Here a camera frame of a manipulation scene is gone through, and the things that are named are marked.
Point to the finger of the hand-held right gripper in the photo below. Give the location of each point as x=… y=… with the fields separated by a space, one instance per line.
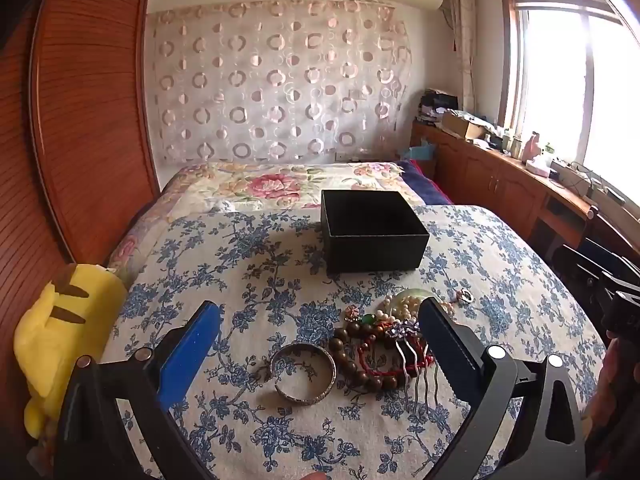
x=575 y=262
x=622 y=285

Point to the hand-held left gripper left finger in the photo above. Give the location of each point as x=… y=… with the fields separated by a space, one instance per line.
x=190 y=355

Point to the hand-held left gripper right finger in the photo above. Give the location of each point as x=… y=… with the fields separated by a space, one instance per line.
x=435 y=340

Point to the pale green jade bangle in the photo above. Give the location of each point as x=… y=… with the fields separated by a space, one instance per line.
x=415 y=291

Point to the black box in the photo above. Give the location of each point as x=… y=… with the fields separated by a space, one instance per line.
x=375 y=250

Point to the silver engraved bangle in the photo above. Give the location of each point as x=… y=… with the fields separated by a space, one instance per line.
x=320 y=394

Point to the person's right forearm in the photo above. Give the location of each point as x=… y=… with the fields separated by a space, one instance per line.
x=615 y=410

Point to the silver hair comb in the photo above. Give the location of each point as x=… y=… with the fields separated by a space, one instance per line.
x=405 y=332

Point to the white power strip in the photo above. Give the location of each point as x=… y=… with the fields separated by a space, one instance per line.
x=570 y=177

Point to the blue floral bedsheet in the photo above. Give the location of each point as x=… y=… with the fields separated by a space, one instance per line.
x=250 y=260

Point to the pink figurine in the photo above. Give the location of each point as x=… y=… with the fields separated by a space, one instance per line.
x=534 y=147

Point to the yellow plush toy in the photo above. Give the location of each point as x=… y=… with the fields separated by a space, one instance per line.
x=65 y=340

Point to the wooden window cabinet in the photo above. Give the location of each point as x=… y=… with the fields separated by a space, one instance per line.
x=480 y=175

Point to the dark blue blanket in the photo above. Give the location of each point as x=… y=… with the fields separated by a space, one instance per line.
x=425 y=185

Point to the cardboard box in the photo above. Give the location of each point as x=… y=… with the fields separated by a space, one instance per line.
x=465 y=125

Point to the window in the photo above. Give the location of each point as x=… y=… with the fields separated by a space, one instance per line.
x=560 y=85

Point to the pink floral quilt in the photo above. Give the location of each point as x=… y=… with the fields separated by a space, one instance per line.
x=260 y=185

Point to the teal crumpled bag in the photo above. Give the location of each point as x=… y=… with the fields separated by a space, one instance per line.
x=421 y=151

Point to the pile of dark clothes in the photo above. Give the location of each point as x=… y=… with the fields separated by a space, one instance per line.
x=437 y=105

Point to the patterned window curtain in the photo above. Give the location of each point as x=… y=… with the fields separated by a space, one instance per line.
x=462 y=35

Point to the circle patterned wall cloth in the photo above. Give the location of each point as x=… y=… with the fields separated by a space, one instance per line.
x=275 y=85

